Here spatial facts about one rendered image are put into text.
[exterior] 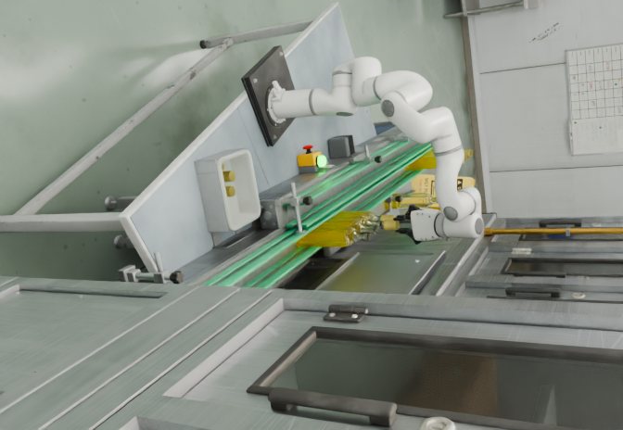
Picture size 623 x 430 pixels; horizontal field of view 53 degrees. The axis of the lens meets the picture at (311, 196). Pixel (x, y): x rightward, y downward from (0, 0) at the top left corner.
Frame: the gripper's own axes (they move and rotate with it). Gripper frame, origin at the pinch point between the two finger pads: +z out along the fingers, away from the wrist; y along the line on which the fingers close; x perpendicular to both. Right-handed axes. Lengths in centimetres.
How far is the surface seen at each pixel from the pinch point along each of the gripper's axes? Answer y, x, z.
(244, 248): 6, 50, 21
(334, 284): -12.5, 25.8, 10.4
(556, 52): 37, -549, 170
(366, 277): -12.8, 17.4, 3.8
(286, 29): 77, -48, 83
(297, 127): 35, -8, 48
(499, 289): -18.6, 2.7, -33.8
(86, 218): 25, 83, 47
